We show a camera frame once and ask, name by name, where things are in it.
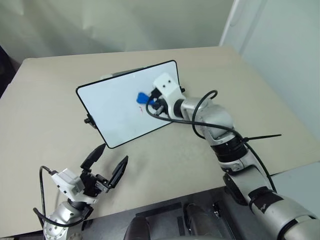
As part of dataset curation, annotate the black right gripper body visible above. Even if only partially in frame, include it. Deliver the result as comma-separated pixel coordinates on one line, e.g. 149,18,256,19
155,87,169,117

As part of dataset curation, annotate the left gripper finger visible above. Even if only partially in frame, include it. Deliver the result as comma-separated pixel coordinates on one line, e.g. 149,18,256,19
80,143,107,172
109,155,129,190

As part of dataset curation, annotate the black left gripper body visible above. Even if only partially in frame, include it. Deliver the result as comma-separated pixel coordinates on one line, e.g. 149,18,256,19
79,167,114,197

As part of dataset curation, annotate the blue eraser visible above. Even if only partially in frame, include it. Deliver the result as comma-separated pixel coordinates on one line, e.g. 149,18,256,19
135,91,152,105

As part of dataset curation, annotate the black-framed whiteboard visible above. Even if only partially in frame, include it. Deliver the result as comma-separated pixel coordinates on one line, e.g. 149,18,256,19
75,59,185,149

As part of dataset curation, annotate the dark rounded shape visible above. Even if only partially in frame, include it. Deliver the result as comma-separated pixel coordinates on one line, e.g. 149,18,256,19
123,216,157,240

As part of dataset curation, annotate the black zip tie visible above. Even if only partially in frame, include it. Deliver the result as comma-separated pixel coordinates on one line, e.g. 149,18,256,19
239,133,282,145

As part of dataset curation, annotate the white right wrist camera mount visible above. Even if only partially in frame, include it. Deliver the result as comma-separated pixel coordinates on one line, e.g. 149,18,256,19
152,72,185,119

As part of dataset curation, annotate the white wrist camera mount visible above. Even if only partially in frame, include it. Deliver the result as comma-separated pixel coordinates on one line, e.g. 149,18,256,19
50,168,98,204
152,72,185,119

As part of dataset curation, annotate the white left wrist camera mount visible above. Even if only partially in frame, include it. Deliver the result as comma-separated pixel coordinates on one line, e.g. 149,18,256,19
50,168,98,204

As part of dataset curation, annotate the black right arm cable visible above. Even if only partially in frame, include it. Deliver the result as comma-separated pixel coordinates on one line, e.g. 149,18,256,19
145,90,277,193

